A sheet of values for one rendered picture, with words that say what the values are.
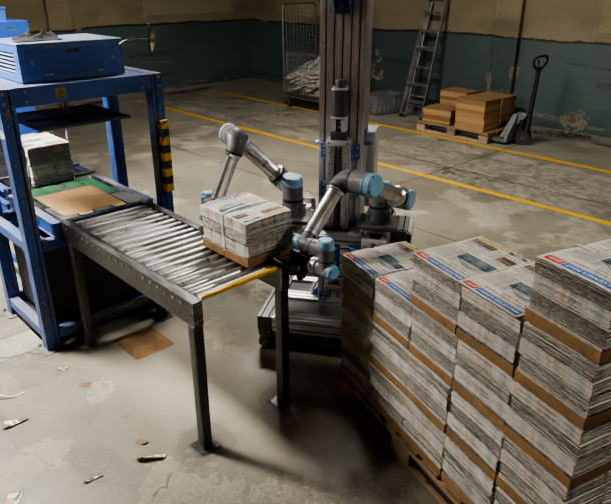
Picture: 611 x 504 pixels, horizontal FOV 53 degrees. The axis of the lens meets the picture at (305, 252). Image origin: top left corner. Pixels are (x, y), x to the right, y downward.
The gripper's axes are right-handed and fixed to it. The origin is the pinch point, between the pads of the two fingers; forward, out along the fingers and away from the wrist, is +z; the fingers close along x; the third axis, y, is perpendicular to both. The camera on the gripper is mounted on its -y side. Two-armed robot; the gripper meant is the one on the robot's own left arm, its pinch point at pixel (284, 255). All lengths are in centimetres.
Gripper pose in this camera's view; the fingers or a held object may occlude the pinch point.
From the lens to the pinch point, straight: 305.2
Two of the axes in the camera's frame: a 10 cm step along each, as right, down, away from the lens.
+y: 0.0, -9.1, -4.1
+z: -6.9, -3.0, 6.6
